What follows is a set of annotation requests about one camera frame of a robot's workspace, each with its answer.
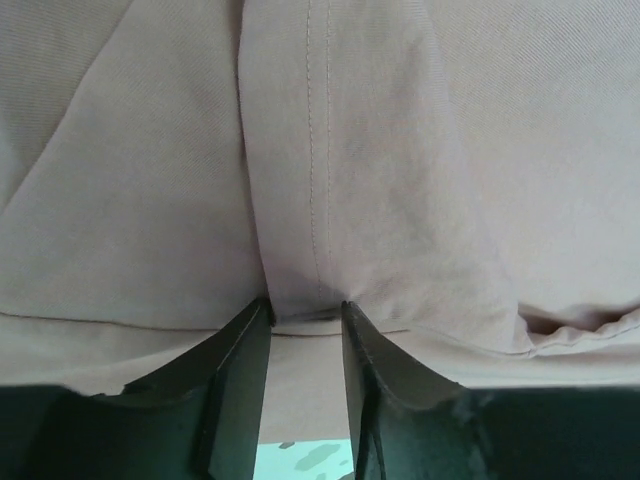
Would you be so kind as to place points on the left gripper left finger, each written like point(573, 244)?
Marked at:
point(196, 417)

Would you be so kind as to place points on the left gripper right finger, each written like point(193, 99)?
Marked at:
point(408, 422)

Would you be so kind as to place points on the dusty pink printed t-shirt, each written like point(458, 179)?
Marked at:
point(467, 172)

